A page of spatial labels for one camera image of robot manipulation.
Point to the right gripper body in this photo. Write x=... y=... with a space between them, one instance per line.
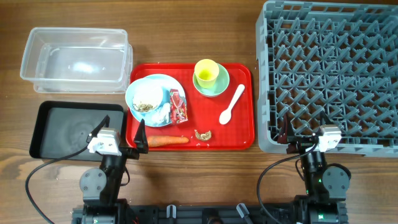
x=299 y=145

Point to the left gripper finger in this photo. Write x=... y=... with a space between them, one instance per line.
x=103 y=124
x=140 y=138

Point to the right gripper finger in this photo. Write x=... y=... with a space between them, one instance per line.
x=324 y=119
x=286 y=134

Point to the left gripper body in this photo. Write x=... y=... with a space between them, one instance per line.
x=130 y=154

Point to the orange carrot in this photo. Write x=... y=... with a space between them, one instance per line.
x=157 y=141

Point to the white tissue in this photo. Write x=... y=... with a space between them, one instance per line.
x=162 y=114

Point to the rice and food scraps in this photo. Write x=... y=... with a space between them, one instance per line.
x=141 y=107

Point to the light blue plate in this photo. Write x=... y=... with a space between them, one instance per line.
x=167 y=83

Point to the light blue bowl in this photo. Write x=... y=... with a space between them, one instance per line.
x=145 y=90

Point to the red snack wrapper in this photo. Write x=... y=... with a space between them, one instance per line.
x=178 y=108

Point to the white plastic spoon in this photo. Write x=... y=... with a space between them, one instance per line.
x=226 y=115

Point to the brown food scrap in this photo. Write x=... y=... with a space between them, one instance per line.
x=203 y=136

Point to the green saucer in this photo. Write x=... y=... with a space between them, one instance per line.
x=221 y=84

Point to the yellow plastic cup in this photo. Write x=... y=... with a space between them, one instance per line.
x=206 y=72

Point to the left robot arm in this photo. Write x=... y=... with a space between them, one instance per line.
x=100 y=186

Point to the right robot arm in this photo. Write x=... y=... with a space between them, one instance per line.
x=326 y=184

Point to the black waste tray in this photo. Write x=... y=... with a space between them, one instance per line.
x=62 y=127

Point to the grey dishwasher rack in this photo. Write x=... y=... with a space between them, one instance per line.
x=333 y=58

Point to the red serving tray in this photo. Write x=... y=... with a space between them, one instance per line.
x=204 y=112

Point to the clear plastic bin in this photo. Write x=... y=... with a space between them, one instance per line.
x=77 y=60

